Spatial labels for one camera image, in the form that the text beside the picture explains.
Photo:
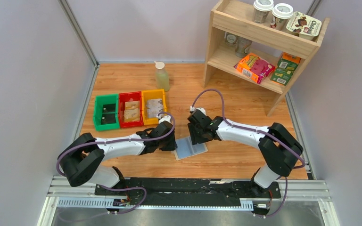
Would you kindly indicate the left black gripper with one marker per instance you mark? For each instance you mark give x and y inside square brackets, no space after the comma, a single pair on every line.
[172,146]

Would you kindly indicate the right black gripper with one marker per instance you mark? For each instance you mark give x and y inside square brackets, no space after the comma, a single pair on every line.
[194,139]

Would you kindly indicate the beige card holder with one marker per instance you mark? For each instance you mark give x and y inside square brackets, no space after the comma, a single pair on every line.
[186,149]

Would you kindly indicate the white credit card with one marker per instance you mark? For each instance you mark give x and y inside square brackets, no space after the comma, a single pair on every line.
[155,103]

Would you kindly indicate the gold credit card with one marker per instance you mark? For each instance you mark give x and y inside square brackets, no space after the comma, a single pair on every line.
[132,106]

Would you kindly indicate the black credit card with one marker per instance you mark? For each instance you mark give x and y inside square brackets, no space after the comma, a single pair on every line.
[107,114]
[109,108]

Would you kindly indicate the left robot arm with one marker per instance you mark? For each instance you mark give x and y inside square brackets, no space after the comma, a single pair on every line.
[81,162]

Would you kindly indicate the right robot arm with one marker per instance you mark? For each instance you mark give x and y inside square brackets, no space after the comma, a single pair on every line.
[278,147]

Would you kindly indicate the silver cards in yellow bin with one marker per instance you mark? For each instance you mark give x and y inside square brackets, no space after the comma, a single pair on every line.
[153,113]

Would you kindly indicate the gold cards in red bin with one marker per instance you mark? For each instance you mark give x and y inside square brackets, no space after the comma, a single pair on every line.
[131,116]

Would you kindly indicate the black cards in green bin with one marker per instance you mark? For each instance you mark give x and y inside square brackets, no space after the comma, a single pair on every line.
[111,119]

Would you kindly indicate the yellow plastic bin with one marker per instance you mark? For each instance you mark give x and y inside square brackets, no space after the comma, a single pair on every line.
[151,94]

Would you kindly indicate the red plastic bin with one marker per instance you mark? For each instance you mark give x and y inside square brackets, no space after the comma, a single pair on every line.
[124,97]

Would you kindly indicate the green soap bottle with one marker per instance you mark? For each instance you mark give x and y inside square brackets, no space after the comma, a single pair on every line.
[161,76]

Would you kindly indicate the green plastic bin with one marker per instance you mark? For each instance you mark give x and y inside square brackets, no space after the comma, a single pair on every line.
[99,102]

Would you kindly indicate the orange pink snack box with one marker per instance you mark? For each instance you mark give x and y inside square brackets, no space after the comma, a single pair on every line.
[254,67]

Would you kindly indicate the left glass jar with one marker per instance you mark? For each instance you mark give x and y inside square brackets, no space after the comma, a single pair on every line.
[230,39]

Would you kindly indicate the glass jar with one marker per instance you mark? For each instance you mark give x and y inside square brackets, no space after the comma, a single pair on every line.
[230,39]
[242,47]

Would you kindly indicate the right glass jar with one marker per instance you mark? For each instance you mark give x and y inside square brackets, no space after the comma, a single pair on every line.
[242,47]

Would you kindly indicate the wooden shelf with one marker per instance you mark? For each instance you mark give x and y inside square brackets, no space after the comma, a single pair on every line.
[236,17]

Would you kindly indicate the green orange juice box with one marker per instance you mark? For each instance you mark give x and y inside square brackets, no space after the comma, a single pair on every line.
[286,66]

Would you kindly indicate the left paper coffee cup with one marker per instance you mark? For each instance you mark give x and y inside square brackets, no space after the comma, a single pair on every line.
[262,9]

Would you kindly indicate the paper coffee cup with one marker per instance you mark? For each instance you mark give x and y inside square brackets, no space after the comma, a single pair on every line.
[281,13]
[262,9]

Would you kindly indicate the right paper coffee cup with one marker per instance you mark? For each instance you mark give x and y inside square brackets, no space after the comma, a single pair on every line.
[281,13]

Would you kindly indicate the Chobani yogurt cup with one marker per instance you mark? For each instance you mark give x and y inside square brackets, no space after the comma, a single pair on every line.
[304,26]

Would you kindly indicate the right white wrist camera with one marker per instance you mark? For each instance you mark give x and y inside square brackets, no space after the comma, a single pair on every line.
[199,109]

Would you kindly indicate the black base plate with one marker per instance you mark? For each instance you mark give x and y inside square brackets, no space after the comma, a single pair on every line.
[191,191]

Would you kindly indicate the aluminium frame rail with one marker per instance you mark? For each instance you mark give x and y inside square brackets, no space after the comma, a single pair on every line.
[61,194]

